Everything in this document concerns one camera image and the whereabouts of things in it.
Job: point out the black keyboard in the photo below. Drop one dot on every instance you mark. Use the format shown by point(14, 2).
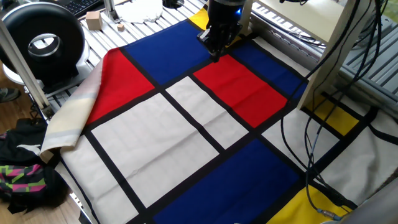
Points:
point(79, 5)

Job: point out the black backpack pink green pattern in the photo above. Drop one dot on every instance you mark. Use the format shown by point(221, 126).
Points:
point(25, 183)

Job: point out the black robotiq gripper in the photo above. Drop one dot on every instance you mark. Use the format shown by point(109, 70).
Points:
point(224, 14)

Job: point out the white crumpled cloth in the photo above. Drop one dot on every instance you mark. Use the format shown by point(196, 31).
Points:
point(140, 11)

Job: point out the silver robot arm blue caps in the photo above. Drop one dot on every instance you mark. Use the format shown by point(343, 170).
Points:
point(379, 208)

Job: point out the small wooden cube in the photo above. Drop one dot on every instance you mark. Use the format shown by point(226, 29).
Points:
point(120, 27)

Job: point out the grey aluminium rail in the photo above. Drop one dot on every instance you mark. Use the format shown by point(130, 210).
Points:
point(280, 45)

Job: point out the black round foot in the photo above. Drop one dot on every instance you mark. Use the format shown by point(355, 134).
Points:
point(172, 3)

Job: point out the aluminium post with bracket foot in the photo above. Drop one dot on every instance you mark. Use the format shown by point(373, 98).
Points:
point(110, 11)

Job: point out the cream wooden shelf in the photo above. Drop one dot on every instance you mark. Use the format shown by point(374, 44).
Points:
point(295, 15)

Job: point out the aluminium frame post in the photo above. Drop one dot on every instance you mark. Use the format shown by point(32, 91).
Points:
point(21, 68)

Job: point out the large wooden block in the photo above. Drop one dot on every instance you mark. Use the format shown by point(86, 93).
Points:
point(94, 20)

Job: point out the colour block tablecloth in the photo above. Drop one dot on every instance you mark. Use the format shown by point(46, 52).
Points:
point(155, 140)

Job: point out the grey shoe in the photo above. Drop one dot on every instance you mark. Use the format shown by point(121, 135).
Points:
point(8, 95)

